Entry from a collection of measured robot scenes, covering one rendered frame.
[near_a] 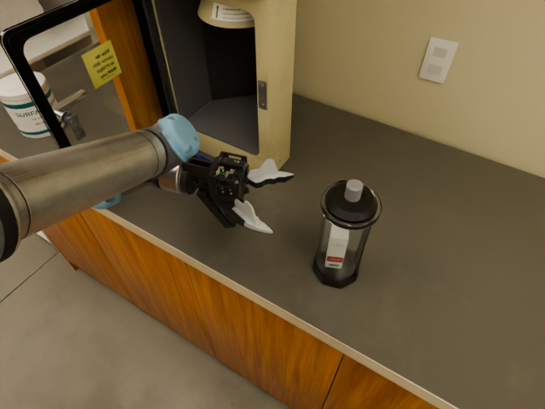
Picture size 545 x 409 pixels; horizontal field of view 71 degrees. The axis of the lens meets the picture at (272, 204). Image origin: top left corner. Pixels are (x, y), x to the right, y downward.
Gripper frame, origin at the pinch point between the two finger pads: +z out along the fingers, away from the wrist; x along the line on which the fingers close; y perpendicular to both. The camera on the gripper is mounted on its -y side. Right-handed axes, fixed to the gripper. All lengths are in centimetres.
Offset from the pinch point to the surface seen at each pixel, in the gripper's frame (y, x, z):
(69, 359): -113, -16, -88
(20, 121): -12, 19, -83
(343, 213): 5.7, -3.8, 11.1
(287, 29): 20.2, 28.9, -8.1
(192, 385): -112, -11, -33
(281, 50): 16.7, 26.5, -8.7
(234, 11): 22.9, 27.5, -18.8
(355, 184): 9.2, 0.0, 12.0
